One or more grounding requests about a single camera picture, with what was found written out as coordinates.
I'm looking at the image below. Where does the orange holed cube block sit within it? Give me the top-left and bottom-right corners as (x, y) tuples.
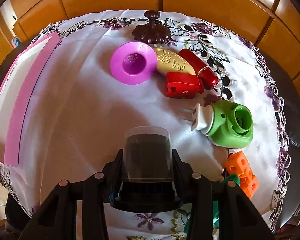
(223, 151), (259, 199)

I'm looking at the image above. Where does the gold oval embossed case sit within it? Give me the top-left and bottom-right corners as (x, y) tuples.
(153, 47), (196, 76)

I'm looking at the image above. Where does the red plastic block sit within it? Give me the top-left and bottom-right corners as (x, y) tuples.
(165, 72), (204, 99)

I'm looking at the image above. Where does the pink white storage box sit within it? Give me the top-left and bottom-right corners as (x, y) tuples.
(0, 32), (60, 167)

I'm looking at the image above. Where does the dark brown carved lid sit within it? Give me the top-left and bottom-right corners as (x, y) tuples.
(132, 10), (171, 45)

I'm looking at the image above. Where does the clear cup with dark filter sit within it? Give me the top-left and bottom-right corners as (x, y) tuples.
(122, 126), (173, 183)

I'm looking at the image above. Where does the magenta plastic funnel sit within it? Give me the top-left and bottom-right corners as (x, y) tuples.
(110, 41), (157, 85)

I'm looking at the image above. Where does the red cylindrical tube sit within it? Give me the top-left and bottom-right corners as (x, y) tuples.
(178, 49), (219, 90)

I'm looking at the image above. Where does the white floral embroidered tablecloth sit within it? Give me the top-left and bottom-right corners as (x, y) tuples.
(0, 10), (290, 239)

